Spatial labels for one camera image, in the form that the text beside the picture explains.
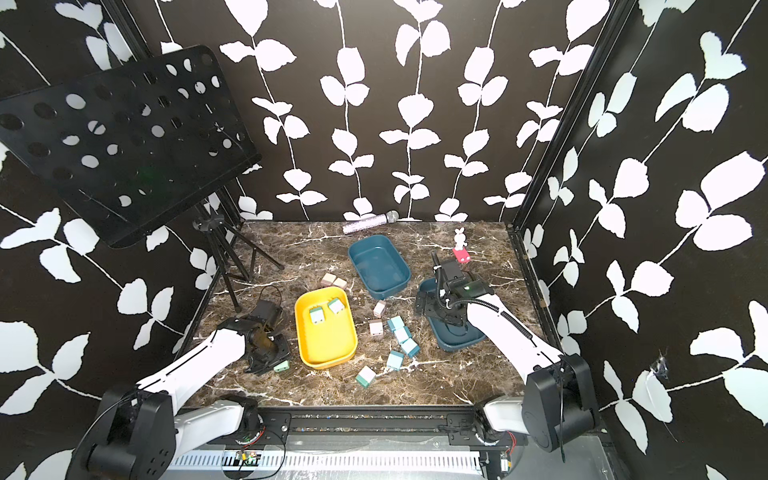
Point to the blue plug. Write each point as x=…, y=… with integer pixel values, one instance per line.
x=395, y=323
x=395, y=360
x=402, y=334
x=410, y=347

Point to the white rabbit pink figurine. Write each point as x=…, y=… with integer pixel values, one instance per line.
x=460, y=247

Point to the teal storage box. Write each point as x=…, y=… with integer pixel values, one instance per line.
x=380, y=266
x=449, y=338

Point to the pink plug upper centre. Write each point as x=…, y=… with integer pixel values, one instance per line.
x=379, y=309

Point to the teal storage box rear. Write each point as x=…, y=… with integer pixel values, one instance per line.
x=380, y=266

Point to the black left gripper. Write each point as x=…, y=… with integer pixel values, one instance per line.
x=261, y=366

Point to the pink plug lower centre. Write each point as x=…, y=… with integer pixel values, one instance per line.
x=376, y=328

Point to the blue plug top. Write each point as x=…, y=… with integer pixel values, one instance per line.
x=395, y=323

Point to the black tripod stand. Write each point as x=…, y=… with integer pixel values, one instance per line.
x=220, y=235

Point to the black front mounting rail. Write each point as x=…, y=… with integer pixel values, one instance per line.
x=372, y=420

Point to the black perforated music stand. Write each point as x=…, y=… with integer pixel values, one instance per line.
x=131, y=148

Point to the teal storage box right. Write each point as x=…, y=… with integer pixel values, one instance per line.
x=449, y=338

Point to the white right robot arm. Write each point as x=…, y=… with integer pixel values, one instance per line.
x=558, y=403

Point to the yellow storage box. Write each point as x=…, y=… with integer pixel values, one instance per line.
x=330, y=343

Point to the green plug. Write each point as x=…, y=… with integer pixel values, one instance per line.
x=336, y=306
x=317, y=315
x=365, y=376

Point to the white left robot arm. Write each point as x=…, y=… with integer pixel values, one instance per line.
x=140, y=429

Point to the pink glitter microphone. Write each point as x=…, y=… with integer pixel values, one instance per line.
x=359, y=225

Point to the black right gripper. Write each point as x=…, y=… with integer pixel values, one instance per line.
x=429, y=303

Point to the blue plug bottom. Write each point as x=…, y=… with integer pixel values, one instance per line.
x=395, y=360

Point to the white perforated cable tray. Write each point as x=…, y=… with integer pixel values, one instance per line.
x=255, y=461

